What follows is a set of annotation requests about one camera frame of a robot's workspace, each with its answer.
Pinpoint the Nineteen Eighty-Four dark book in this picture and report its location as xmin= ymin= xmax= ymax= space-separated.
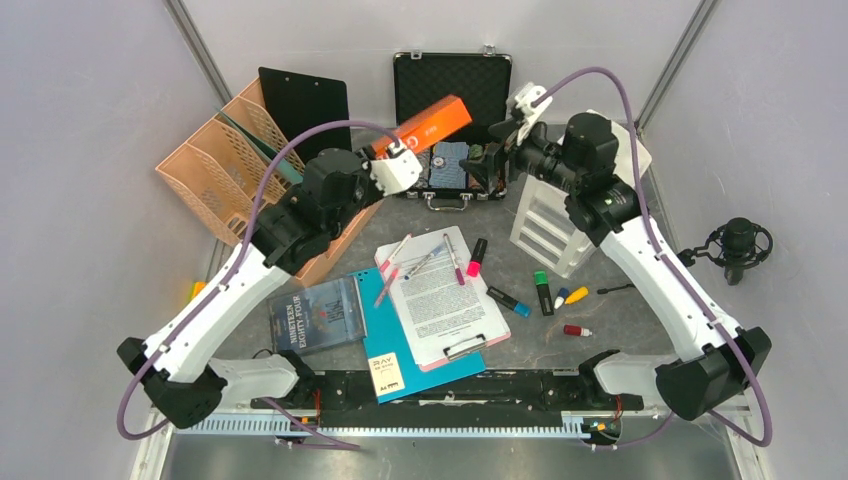
xmin=266 ymin=277 xmax=367 ymax=355

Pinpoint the white drawer organizer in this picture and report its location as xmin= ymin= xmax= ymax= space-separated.
xmin=510 ymin=122 xmax=652 ymax=278

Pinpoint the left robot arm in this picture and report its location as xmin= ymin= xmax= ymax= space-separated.
xmin=117 ymin=146 xmax=420 ymax=429

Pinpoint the blue plastic folder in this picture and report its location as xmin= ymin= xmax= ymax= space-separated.
xmin=349 ymin=268 xmax=485 ymax=404

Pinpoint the clear pink pen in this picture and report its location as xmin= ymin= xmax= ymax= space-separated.
xmin=374 ymin=266 xmax=400 ymax=308

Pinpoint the orange Good Morning book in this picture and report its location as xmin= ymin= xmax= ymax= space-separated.
xmin=393 ymin=95 xmax=472 ymax=154

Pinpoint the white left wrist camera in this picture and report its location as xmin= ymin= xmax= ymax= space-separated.
xmin=370 ymin=143 xmax=423 ymax=196

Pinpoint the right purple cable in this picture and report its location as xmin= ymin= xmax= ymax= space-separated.
xmin=529 ymin=65 xmax=775 ymax=452

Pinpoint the teal folder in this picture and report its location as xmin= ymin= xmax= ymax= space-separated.
xmin=218 ymin=110 xmax=303 ymax=184

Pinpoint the yellow cap piece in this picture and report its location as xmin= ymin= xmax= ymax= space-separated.
xmin=564 ymin=286 xmax=590 ymax=305

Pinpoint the blue white cap piece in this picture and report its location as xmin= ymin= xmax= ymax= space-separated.
xmin=553 ymin=287 xmax=571 ymax=310

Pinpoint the black pink-capped highlighter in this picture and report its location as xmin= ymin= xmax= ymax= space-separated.
xmin=466 ymin=238 xmax=488 ymax=278

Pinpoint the black microphone on tripod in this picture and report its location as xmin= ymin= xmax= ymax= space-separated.
xmin=677 ymin=217 xmax=773 ymax=286

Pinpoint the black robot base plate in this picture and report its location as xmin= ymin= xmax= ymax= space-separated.
xmin=275 ymin=369 xmax=645 ymax=412

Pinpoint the aluminium slotted rail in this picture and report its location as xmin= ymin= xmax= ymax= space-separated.
xmin=177 ymin=412 xmax=590 ymax=440

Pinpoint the clear blue pen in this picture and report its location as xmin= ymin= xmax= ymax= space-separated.
xmin=403 ymin=244 xmax=444 ymax=280

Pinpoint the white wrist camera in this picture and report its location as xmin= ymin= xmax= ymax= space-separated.
xmin=370 ymin=143 xmax=423 ymax=196
xmin=506 ymin=82 xmax=552 ymax=145

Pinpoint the white pink-capped marker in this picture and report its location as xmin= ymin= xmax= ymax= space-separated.
xmin=379 ymin=233 xmax=412 ymax=272

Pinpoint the small red-capped bottle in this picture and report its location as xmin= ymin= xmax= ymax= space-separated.
xmin=563 ymin=324 xmax=593 ymax=337

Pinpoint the black blue-capped highlighter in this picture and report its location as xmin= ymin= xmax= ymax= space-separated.
xmin=487 ymin=286 xmax=532 ymax=318

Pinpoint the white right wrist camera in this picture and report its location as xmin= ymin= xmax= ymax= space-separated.
xmin=506 ymin=82 xmax=552 ymax=145

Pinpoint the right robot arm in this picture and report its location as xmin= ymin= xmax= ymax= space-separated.
xmin=466 ymin=111 xmax=772 ymax=428

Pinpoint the black poker chip case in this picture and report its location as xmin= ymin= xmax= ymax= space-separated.
xmin=392 ymin=45 xmax=513 ymax=211

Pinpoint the pink clipboard with paper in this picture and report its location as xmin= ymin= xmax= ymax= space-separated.
xmin=374 ymin=226 xmax=511 ymax=372

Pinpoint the black clipboard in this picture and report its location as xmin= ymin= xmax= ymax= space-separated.
xmin=257 ymin=67 xmax=349 ymax=140

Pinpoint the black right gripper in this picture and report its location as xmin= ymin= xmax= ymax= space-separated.
xmin=460 ymin=115 xmax=583 ymax=194

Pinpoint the peach plastic file organizer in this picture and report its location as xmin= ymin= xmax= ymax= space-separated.
xmin=154 ymin=77 xmax=382 ymax=289

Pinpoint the black green-capped highlighter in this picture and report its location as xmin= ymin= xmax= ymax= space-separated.
xmin=533 ymin=270 xmax=555 ymax=316

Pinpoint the yellow triangular stand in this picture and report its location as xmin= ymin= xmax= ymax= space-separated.
xmin=189 ymin=282 xmax=207 ymax=300

